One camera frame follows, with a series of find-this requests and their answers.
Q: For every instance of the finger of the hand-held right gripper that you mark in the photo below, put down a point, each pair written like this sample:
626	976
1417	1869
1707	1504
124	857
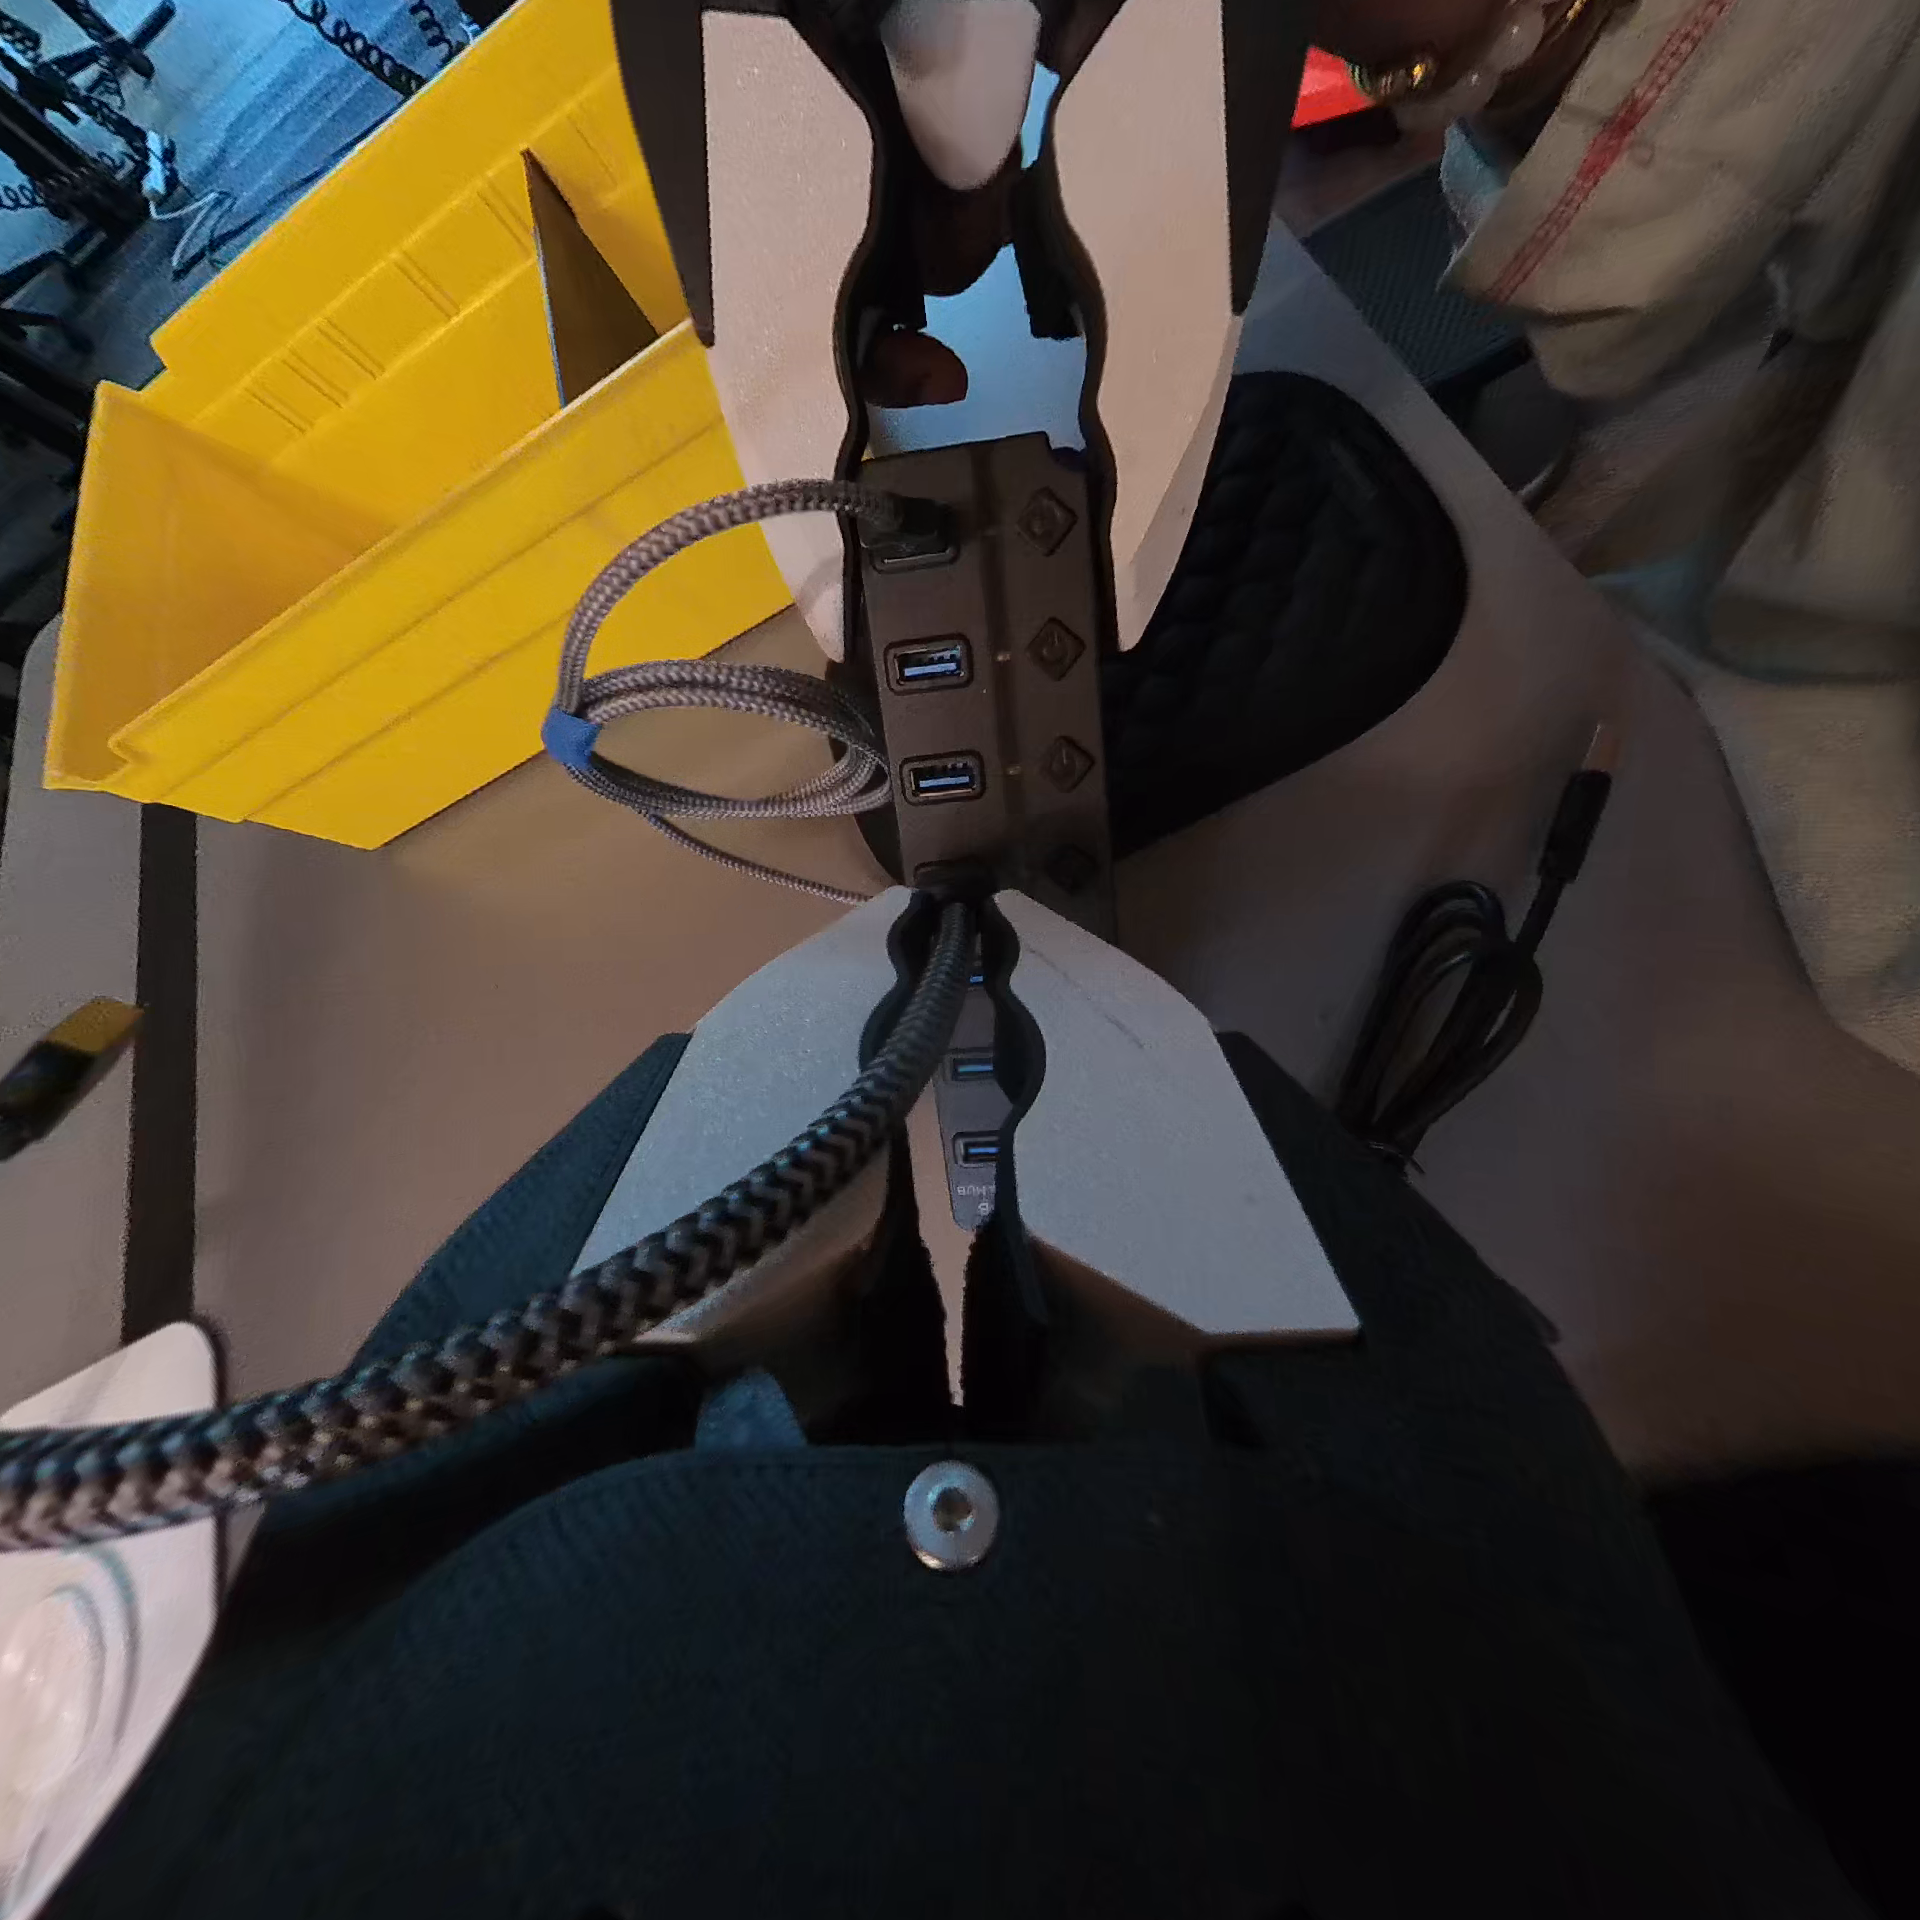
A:
1171	225
782	225

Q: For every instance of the dark grey mat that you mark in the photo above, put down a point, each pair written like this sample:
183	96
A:
1411	289

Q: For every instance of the black metal table frame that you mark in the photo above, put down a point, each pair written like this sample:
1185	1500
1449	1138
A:
59	134

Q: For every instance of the black multi-port usb hub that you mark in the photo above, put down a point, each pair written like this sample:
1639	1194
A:
1003	703

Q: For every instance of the yellow plastic bin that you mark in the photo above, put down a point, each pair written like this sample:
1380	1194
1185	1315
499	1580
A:
377	574

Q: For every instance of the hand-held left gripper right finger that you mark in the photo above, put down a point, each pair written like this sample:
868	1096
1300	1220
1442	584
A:
1141	1138

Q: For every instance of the black and yellow tool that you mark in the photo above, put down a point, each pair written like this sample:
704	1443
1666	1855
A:
59	1067

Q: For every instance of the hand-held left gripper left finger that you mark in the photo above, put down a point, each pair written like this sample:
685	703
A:
735	1096

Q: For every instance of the black quilted pad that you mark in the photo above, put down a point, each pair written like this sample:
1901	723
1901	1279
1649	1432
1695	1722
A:
1294	600

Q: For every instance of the person's right hand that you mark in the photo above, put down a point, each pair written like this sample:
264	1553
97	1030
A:
919	370

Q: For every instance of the cardboard bin divider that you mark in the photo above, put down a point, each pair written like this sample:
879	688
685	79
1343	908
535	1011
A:
575	289

